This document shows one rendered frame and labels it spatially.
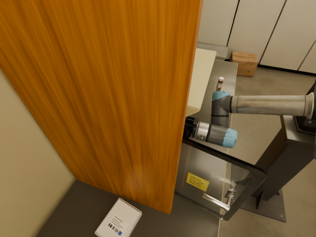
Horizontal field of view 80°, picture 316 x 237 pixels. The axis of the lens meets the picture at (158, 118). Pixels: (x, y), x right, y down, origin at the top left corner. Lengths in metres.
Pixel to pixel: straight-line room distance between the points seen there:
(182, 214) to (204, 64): 0.63
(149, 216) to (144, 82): 0.68
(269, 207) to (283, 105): 1.47
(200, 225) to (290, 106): 0.59
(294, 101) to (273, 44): 3.02
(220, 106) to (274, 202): 1.51
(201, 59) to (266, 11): 2.98
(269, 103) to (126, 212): 0.72
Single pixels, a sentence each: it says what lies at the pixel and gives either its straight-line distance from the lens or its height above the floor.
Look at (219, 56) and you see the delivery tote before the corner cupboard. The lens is 3.37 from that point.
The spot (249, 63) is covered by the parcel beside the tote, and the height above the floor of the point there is 0.25.
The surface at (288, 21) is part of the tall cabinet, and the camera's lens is 3.70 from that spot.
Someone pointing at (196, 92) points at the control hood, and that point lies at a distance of 0.52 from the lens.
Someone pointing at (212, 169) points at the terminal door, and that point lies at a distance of 0.62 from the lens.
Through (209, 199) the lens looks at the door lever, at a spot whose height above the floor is 1.21.
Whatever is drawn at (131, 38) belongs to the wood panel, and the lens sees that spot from 0.33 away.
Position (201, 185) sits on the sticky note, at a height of 1.17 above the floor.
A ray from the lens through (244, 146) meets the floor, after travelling 2.46.
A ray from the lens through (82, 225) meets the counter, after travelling 0.97.
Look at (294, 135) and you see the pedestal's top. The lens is 1.40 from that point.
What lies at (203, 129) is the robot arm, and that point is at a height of 1.27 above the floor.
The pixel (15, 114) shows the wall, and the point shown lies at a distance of 0.74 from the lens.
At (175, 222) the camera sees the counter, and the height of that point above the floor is 0.94.
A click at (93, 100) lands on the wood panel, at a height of 1.53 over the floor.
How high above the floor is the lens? 1.82
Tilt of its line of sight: 46 degrees down
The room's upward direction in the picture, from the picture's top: straight up
